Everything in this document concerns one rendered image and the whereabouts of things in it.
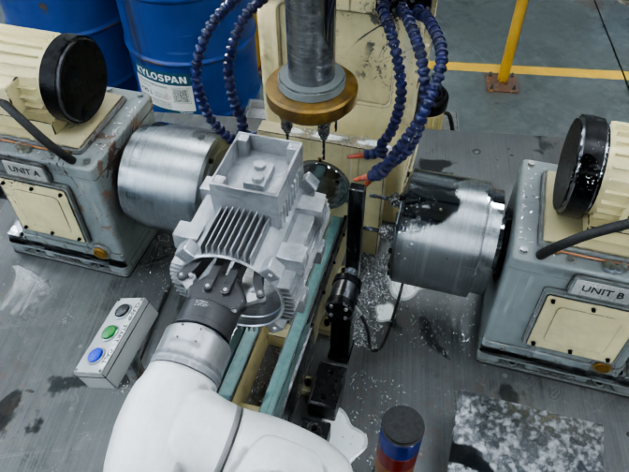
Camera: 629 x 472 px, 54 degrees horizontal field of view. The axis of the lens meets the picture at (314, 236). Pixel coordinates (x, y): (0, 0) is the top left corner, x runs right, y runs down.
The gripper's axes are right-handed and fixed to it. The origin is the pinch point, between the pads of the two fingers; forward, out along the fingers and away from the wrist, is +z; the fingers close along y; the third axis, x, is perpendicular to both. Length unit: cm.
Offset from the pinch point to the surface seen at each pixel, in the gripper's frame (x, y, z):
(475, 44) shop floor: 169, -26, 277
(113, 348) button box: 27.6, 24.5, -15.0
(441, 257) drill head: 30.3, -28.3, 20.7
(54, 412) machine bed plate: 55, 44, -22
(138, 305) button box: 28.7, 24.4, -5.3
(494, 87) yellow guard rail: 163, -41, 233
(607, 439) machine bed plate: 58, -69, 4
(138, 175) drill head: 27, 38, 23
